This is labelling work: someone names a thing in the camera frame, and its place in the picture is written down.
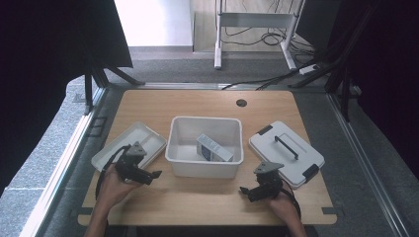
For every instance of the white flat tray lid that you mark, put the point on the white flat tray lid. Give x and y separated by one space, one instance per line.
138 135

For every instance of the person's right hand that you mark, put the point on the person's right hand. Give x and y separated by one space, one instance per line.
283 205

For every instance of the black curtain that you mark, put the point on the black curtain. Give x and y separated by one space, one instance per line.
39 82
385 82

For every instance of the white power strip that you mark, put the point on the white power strip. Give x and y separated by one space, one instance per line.
309 69

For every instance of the black metal stand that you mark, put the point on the black metal stand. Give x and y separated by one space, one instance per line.
344 95
88 92

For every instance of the dark round table grommet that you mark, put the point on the dark round table grommet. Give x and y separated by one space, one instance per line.
241 103

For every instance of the white metal table frame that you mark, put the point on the white metal table frame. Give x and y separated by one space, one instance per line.
253 19

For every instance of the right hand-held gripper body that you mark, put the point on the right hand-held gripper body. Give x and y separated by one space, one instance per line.
268 184

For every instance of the grey white carton box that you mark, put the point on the grey white carton box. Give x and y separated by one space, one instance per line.
212 149

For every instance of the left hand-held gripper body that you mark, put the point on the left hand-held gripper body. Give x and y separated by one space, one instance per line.
130 164

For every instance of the white plastic storage bin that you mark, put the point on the white plastic storage bin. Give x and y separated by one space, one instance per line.
204 169

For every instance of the person's left hand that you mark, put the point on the person's left hand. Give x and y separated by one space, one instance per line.
113 191

